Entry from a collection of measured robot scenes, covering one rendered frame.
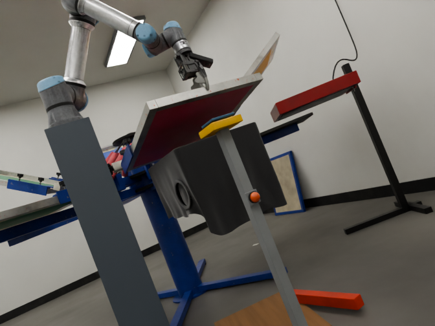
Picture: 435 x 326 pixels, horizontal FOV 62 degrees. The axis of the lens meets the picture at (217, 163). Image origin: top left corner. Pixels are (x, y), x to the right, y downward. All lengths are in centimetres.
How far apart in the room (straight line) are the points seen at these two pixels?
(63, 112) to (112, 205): 44
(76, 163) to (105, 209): 22
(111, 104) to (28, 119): 130
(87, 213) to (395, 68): 266
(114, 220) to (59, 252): 457
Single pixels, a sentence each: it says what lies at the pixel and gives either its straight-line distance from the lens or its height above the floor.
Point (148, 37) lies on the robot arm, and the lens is 158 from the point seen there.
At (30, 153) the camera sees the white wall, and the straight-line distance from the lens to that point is 624.
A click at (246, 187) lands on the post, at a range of 133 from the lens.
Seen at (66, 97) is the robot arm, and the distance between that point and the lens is 168.
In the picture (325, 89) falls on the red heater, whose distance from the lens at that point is 271.
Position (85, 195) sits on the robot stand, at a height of 89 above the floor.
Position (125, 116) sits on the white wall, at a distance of 652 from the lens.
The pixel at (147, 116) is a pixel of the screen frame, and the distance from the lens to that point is 153.
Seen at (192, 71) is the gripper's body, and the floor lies 123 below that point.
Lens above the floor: 77
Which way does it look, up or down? 2 degrees up
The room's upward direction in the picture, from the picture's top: 22 degrees counter-clockwise
